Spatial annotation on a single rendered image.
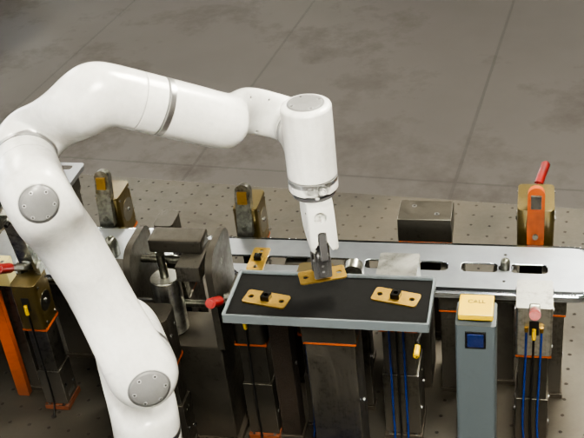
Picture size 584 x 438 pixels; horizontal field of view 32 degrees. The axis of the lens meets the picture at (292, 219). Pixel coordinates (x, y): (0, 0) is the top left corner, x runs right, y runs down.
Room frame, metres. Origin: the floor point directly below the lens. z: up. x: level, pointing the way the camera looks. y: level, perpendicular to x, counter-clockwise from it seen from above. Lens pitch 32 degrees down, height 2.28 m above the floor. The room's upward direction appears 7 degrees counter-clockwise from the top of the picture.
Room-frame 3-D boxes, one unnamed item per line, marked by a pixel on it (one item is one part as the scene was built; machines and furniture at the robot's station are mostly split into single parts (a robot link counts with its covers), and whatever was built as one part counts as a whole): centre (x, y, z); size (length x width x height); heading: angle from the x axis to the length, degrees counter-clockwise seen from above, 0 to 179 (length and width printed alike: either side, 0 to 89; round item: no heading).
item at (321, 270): (1.47, -0.04, 1.25); 0.03 x 0.03 x 0.07; 5
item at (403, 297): (1.46, -0.17, 1.17); 0.08 x 0.04 x 0.01; 62
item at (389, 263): (1.61, -0.19, 0.90); 0.13 x 0.08 x 0.41; 165
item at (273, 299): (1.50, 0.06, 1.17); 0.08 x 0.04 x 0.01; 64
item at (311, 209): (1.49, -0.04, 1.34); 0.10 x 0.07 x 0.11; 5
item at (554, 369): (1.70, -0.52, 0.84); 0.12 x 0.05 x 0.29; 165
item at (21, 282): (1.82, 0.58, 0.87); 0.10 x 0.07 x 0.35; 165
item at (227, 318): (1.48, -0.05, 1.16); 0.37 x 0.14 x 0.02; 75
